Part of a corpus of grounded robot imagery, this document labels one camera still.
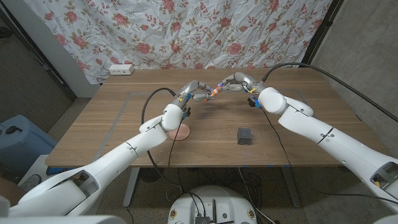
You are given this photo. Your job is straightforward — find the white box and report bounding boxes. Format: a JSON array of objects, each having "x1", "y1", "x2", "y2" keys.
[{"x1": 18, "y1": 154, "x2": 52, "y2": 184}]

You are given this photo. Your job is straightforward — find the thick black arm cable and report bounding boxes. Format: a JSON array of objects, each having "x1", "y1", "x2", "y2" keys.
[
  {"x1": 141, "y1": 87, "x2": 184, "y2": 195},
  {"x1": 261, "y1": 62, "x2": 398, "y2": 123}
]

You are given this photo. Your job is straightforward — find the black slanted floor strip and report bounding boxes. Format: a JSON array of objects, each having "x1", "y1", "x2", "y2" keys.
[{"x1": 0, "y1": 7, "x2": 77, "y2": 102}]

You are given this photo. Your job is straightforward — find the metal table leg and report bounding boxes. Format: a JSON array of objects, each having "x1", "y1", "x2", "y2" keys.
[
  {"x1": 281, "y1": 166, "x2": 302, "y2": 208},
  {"x1": 123, "y1": 167, "x2": 141, "y2": 208}
]

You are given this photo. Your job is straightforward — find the black backdrop stand pole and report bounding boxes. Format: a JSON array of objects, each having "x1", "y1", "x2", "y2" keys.
[{"x1": 298, "y1": 0, "x2": 345, "y2": 68}]

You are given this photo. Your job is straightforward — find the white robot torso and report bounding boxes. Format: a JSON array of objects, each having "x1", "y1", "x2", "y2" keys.
[{"x1": 167, "y1": 185, "x2": 258, "y2": 224}]

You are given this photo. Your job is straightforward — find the thin black right arm wire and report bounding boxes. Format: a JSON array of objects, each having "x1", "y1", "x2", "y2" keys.
[{"x1": 262, "y1": 108, "x2": 398, "y2": 205}]

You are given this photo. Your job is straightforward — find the thin black left arm wire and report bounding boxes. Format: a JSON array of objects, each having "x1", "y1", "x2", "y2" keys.
[{"x1": 167, "y1": 119, "x2": 182, "y2": 169}]

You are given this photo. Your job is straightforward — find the white leaning panel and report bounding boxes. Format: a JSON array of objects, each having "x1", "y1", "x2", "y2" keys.
[{"x1": 1, "y1": 0, "x2": 101, "y2": 99}]

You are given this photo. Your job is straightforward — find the person's bare leg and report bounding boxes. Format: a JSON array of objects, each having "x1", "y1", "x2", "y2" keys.
[{"x1": 0, "y1": 176, "x2": 25, "y2": 206}]

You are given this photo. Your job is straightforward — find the dark grey block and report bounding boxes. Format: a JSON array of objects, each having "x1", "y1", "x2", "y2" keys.
[{"x1": 236, "y1": 127, "x2": 252, "y2": 146}]

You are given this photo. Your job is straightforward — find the floral backdrop cloth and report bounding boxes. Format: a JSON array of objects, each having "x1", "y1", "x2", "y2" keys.
[{"x1": 23, "y1": 0, "x2": 334, "y2": 85}]

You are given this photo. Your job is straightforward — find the white floor cable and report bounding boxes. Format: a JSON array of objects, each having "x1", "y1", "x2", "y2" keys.
[{"x1": 238, "y1": 167, "x2": 276, "y2": 224}]

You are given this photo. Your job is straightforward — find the pink round dish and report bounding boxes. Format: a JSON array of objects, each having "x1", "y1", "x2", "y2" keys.
[{"x1": 169, "y1": 123, "x2": 191, "y2": 141}]

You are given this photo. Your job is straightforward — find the blue plastic bin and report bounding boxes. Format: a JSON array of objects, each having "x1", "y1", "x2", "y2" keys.
[{"x1": 0, "y1": 114, "x2": 58, "y2": 184}]

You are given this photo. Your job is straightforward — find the white grey sneaker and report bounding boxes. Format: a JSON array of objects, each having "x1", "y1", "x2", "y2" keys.
[{"x1": 20, "y1": 174, "x2": 42, "y2": 191}]

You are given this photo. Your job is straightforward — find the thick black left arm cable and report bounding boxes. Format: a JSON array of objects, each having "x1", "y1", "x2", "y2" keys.
[{"x1": 141, "y1": 87, "x2": 184, "y2": 195}]

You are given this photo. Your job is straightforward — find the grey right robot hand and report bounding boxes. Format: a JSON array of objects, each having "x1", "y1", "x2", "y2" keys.
[{"x1": 217, "y1": 72, "x2": 267, "y2": 94}]

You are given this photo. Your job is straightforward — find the black round disc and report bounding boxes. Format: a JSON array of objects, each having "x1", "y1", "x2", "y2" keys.
[{"x1": 138, "y1": 167, "x2": 165, "y2": 184}]

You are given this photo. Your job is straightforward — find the white power strip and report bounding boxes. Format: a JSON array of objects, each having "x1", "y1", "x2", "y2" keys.
[{"x1": 108, "y1": 63, "x2": 135, "y2": 76}]

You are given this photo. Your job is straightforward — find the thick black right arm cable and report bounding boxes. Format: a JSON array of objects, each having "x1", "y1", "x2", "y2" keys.
[{"x1": 261, "y1": 62, "x2": 398, "y2": 123}]

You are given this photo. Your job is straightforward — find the thin black arm wire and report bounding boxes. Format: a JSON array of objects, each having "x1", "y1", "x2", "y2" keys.
[
  {"x1": 167, "y1": 119, "x2": 182, "y2": 169},
  {"x1": 262, "y1": 108, "x2": 398, "y2": 205}
]

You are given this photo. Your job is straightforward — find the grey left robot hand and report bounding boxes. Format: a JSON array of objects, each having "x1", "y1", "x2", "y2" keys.
[{"x1": 170, "y1": 79, "x2": 215, "y2": 109}]

